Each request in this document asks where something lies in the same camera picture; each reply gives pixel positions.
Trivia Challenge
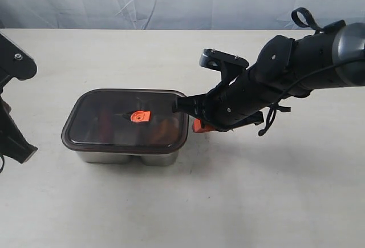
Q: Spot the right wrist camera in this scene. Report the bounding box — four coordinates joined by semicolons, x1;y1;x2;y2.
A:
199;48;249;85

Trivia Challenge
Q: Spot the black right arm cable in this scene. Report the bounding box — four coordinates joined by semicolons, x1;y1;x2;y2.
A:
258;7;365;137

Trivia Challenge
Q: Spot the stainless steel lunch box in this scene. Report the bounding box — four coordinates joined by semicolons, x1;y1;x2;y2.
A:
76;151;179;166

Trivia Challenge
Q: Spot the dark transparent lunch box lid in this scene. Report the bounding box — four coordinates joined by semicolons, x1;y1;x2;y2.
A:
61;88;189;155

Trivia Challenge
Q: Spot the blue wrinkled backdrop cloth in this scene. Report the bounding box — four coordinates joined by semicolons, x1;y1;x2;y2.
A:
1;0;364;30

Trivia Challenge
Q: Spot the yellow toy cheese block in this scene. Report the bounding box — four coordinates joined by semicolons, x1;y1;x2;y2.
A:
152;118;179;145

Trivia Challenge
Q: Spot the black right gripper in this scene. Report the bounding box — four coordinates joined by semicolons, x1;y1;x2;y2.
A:
172;72;264;133

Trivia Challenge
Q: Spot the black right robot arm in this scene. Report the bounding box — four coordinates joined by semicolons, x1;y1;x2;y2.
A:
172;21;364;132

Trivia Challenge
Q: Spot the red toy sausage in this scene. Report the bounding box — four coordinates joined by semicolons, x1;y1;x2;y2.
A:
98;108;113;144

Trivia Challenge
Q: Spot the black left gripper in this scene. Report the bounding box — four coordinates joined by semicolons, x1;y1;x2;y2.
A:
1;98;38;164

